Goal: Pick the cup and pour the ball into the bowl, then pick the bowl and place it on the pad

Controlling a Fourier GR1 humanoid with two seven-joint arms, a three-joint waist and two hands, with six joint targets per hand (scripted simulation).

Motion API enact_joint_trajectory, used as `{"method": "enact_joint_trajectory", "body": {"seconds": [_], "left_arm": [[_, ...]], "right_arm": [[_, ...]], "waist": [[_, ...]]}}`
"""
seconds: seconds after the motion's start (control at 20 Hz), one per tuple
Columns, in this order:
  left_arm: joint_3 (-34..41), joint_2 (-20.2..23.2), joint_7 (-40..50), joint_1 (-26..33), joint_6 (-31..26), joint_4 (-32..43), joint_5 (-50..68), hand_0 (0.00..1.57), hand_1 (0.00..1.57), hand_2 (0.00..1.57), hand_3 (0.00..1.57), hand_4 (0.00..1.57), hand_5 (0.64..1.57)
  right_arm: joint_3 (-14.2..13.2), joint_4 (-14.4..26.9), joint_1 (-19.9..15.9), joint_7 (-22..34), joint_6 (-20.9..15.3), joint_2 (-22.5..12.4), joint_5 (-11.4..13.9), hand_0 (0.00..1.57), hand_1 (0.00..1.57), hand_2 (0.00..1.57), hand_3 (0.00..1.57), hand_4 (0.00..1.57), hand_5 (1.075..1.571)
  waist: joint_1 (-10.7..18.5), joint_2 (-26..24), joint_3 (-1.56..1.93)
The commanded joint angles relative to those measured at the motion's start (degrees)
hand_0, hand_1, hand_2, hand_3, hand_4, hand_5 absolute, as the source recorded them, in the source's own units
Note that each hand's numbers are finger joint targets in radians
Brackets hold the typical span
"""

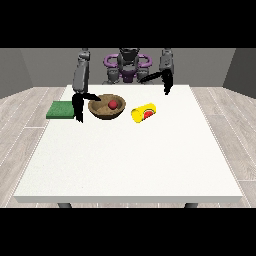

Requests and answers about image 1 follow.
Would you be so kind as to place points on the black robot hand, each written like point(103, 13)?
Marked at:
point(78, 105)
point(166, 81)

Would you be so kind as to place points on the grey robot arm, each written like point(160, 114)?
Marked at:
point(81, 75)
point(166, 61)

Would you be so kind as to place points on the green square pad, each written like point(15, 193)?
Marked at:
point(61, 110)

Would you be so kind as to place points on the brown wooden bowl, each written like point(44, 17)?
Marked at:
point(106, 106)

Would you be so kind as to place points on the small red ball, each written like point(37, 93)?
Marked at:
point(113, 104)

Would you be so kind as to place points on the grey robot trunk purple rings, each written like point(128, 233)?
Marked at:
point(127, 68)

